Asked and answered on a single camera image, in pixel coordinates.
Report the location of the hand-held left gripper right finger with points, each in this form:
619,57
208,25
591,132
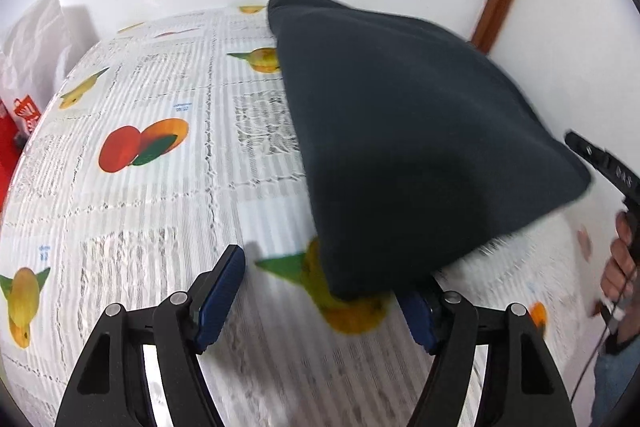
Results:
417,319

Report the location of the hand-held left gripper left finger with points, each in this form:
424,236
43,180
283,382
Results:
220,299

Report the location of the fruit-printed tablecloth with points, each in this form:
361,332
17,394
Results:
165,217

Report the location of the person's blue jeans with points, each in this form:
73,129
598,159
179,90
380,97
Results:
617,387

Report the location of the black T-shirt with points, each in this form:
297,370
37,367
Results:
415,132

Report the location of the white and red plastic bag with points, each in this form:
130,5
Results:
35,52

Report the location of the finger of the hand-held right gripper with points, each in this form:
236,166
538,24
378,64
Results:
586,151

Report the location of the person's right hand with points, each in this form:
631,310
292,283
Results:
617,267

